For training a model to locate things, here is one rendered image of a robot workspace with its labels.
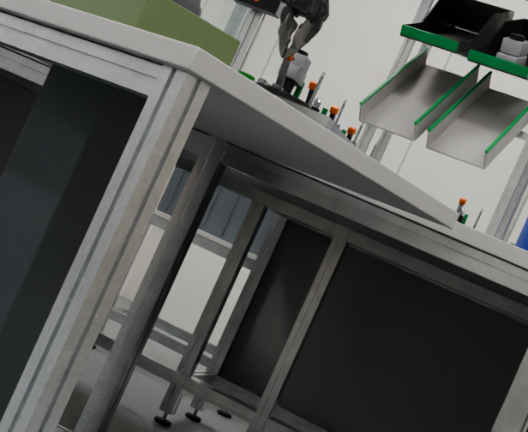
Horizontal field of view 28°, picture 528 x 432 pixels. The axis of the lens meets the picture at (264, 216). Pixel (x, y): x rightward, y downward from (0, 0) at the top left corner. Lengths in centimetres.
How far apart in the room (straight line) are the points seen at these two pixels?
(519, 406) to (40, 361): 95
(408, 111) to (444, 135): 9
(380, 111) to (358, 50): 402
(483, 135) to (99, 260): 114
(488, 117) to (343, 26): 414
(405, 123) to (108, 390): 80
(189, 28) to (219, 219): 263
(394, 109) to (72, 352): 114
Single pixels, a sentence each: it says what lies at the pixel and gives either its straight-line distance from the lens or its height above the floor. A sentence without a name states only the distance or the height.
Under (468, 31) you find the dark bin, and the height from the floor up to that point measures 131.
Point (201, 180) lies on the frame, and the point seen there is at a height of 74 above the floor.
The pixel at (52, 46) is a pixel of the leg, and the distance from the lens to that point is 150.
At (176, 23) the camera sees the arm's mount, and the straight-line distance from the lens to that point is 170.
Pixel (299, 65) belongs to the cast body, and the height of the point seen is 106.
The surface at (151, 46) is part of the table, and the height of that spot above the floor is 84.
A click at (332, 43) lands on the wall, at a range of 639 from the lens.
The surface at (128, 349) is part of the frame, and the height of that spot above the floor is 38.
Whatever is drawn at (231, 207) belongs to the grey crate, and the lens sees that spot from 429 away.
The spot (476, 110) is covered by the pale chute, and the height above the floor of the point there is 112.
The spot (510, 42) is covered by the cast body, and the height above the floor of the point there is 125.
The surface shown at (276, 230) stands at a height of 73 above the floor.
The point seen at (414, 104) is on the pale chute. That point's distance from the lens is 228.
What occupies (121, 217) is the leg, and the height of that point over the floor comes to 64.
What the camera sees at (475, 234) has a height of 85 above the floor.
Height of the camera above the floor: 69
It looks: 1 degrees up
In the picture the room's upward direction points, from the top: 24 degrees clockwise
